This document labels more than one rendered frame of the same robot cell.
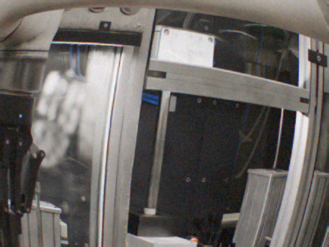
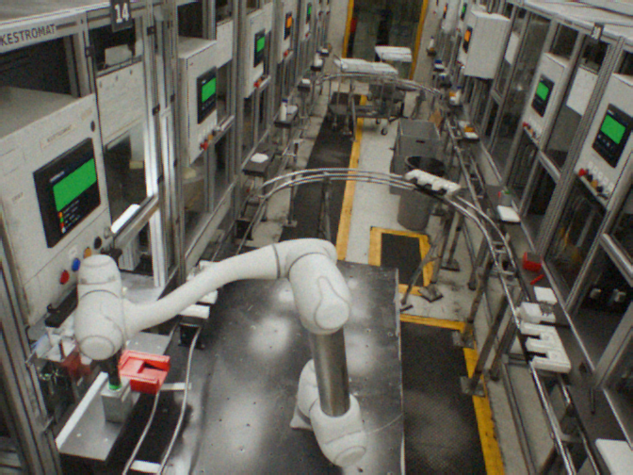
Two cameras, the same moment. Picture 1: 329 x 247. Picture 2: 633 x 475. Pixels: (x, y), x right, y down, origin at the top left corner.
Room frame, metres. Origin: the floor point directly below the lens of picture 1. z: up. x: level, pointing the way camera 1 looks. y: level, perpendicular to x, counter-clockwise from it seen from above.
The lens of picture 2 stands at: (-0.02, 0.67, 2.23)
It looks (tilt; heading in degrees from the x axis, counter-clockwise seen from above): 31 degrees down; 309
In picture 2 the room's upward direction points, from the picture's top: 7 degrees clockwise
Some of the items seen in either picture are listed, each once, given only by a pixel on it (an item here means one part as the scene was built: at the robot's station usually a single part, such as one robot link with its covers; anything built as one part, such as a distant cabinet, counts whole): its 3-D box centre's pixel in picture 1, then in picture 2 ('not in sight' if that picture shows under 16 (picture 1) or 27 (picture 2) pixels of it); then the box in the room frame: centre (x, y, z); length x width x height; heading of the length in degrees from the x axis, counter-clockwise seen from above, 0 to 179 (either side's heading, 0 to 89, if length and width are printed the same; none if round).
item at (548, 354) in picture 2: not in sight; (539, 342); (0.26, -1.31, 0.84); 0.37 x 0.14 x 0.10; 125
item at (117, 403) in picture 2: not in sight; (114, 398); (1.07, 0.21, 0.97); 0.08 x 0.08 x 0.12; 35
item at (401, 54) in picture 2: not in sight; (390, 78); (4.53, -6.36, 0.48); 0.84 x 0.58 x 0.97; 133
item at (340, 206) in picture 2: not in sight; (336, 147); (3.75, -4.20, 0.01); 5.85 x 0.59 x 0.01; 125
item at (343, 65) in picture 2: not in sight; (361, 94); (4.13, -5.09, 0.48); 0.88 x 0.56 x 0.96; 53
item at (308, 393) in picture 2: not in sight; (321, 385); (0.74, -0.41, 0.85); 0.18 x 0.16 x 0.22; 150
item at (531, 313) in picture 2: not in sight; (538, 311); (0.33, -1.41, 0.92); 0.13 x 0.10 x 0.09; 35
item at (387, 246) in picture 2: not in sight; (400, 258); (1.70, -2.63, 0.01); 1.00 x 0.55 x 0.01; 125
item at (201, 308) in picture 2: not in sight; (203, 291); (1.47, -0.43, 0.84); 0.36 x 0.14 x 0.10; 125
